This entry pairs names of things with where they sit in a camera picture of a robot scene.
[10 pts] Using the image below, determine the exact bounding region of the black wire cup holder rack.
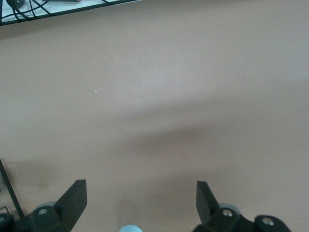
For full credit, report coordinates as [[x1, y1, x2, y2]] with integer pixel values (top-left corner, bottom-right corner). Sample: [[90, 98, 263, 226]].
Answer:
[[0, 158, 142, 232]]

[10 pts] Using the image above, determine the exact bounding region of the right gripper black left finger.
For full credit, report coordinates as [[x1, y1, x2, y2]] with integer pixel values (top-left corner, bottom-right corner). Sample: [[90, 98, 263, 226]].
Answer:
[[0, 179, 87, 232]]

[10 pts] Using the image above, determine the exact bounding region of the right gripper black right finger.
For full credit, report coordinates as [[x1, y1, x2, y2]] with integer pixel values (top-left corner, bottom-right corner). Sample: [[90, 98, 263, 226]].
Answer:
[[193, 181, 290, 232]]

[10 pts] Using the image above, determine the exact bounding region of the brown table mat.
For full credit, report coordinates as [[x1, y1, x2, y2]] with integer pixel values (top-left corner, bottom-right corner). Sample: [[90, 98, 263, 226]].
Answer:
[[0, 0, 309, 232]]

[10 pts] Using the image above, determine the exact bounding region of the black cable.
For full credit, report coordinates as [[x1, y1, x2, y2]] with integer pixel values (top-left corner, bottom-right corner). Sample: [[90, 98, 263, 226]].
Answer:
[[24, 0, 56, 18], [6, 0, 27, 23], [43, 0, 114, 15]]

